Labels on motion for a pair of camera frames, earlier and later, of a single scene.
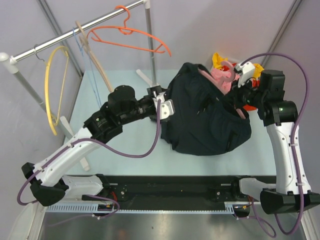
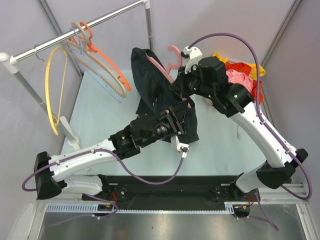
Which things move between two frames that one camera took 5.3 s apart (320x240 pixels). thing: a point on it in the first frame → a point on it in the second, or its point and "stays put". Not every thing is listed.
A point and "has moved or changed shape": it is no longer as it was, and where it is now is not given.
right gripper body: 244,95 → 190,84
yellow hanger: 46,79 stays put
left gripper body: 154,92 → 175,127
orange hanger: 128,30 → 94,49
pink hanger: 219,83 has moved or changed shape
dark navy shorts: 202,119 → 153,82
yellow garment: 217,60 stays put
